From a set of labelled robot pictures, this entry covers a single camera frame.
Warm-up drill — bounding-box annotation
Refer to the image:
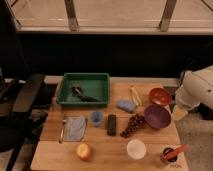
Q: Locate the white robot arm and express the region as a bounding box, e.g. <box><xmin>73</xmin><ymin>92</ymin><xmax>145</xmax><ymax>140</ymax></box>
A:
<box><xmin>172</xmin><ymin>65</ymin><xmax>213</xmax><ymax>121</ymax></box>

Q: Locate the blue plastic cup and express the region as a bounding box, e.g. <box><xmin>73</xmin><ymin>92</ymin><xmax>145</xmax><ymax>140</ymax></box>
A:
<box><xmin>89</xmin><ymin>111</ymin><xmax>104</xmax><ymax>127</ymax></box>

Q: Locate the purple bowl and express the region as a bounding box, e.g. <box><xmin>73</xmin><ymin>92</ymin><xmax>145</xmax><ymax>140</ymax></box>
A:
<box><xmin>144</xmin><ymin>105</ymin><xmax>171</xmax><ymax>129</ymax></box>

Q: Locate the red bowl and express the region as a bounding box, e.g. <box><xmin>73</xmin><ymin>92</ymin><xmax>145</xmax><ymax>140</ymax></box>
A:
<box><xmin>149</xmin><ymin>88</ymin><xmax>172</xmax><ymax>106</ymax></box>

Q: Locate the dark round tin can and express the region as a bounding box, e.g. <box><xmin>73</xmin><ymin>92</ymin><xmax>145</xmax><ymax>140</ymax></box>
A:
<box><xmin>160</xmin><ymin>147</ymin><xmax>178</xmax><ymax>165</ymax></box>

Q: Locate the yellow banana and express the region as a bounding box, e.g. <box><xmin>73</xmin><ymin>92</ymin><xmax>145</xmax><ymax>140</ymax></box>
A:
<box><xmin>130</xmin><ymin>85</ymin><xmax>142</xmax><ymax>106</ymax></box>

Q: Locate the bunch of dark grapes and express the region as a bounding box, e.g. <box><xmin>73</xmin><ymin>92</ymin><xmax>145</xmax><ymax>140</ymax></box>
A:
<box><xmin>120</xmin><ymin>114</ymin><xmax>145</xmax><ymax>138</ymax></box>

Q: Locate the blue sponge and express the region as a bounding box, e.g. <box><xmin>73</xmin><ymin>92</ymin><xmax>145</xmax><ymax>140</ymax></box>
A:
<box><xmin>117</xmin><ymin>100</ymin><xmax>136</xmax><ymax>113</ymax></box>

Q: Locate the black rectangular remote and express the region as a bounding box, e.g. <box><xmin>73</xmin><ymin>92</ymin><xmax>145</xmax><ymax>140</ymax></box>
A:
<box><xmin>107</xmin><ymin>114</ymin><xmax>117</xmax><ymax>136</ymax></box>

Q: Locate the green plastic tray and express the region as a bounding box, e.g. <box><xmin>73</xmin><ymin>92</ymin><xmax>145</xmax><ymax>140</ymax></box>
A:
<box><xmin>56</xmin><ymin>73</ymin><xmax>110</xmax><ymax>107</ymax></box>

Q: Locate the orange apple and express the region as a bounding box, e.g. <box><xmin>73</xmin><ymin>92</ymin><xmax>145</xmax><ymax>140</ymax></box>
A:
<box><xmin>76</xmin><ymin>143</ymin><xmax>92</xmax><ymax>161</ymax></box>

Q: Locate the blue folded cloth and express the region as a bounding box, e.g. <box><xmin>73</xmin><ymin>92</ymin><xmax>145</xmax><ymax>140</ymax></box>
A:
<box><xmin>65</xmin><ymin>116</ymin><xmax>87</xmax><ymax>142</ymax></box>

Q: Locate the dark tool in tray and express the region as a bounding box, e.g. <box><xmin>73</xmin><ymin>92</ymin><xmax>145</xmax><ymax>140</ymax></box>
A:
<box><xmin>71</xmin><ymin>86</ymin><xmax>98</xmax><ymax>102</ymax></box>

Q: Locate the metal spoon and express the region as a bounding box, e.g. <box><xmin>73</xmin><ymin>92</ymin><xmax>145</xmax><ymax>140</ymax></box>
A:
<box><xmin>59</xmin><ymin>117</ymin><xmax>67</xmax><ymax>144</ymax></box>

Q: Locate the black office chair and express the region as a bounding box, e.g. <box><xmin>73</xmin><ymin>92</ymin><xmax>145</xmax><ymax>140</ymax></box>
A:
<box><xmin>0</xmin><ymin>0</ymin><xmax>47</xmax><ymax>171</ymax></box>

